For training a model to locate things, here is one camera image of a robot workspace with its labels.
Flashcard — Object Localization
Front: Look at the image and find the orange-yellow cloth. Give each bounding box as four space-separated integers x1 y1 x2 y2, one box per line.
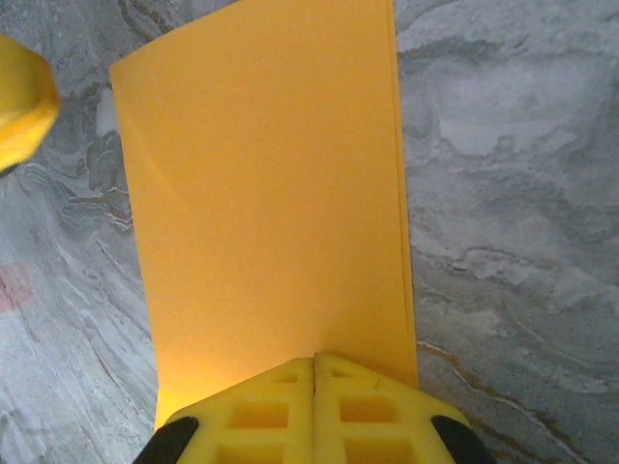
108 0 419 434

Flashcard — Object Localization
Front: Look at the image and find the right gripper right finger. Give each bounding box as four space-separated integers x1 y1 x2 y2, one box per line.
313 351 499 464

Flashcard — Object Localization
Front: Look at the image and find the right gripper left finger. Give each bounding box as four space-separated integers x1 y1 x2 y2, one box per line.
139 355 315 464

